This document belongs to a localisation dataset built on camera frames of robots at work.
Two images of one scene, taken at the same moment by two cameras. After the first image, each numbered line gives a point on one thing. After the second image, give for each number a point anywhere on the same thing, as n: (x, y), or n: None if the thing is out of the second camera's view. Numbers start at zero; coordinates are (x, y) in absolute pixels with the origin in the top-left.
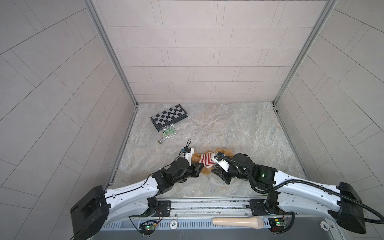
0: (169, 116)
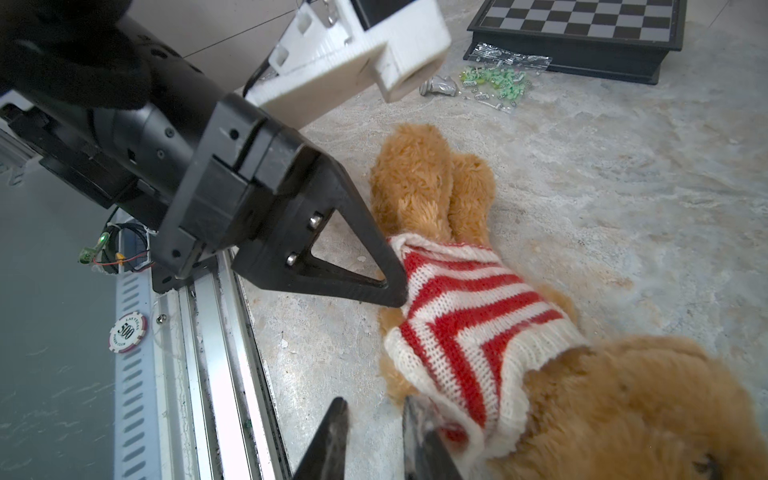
0: (623, 40)
